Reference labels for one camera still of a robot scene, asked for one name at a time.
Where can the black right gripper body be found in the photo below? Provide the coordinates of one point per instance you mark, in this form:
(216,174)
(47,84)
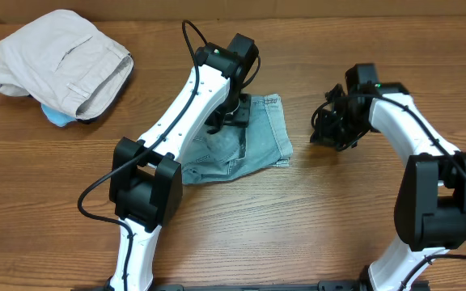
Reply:
(326,124)

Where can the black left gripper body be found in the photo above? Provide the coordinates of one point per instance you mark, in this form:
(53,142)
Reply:
(235,117)

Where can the light blue denim shorts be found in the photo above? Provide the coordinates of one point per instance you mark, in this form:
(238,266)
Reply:
(234,152)

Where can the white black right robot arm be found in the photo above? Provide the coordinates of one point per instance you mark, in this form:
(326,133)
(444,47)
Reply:
(430,208)

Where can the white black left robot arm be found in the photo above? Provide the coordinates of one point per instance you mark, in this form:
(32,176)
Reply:
(147,187)

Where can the light blue folded garment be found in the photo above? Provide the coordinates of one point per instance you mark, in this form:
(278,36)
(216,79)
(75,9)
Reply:
(55,117)

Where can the beige folded trousers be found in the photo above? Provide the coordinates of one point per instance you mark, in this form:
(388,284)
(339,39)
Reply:
(59,59)

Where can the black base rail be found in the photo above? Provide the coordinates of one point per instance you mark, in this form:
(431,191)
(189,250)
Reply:
(249,287)

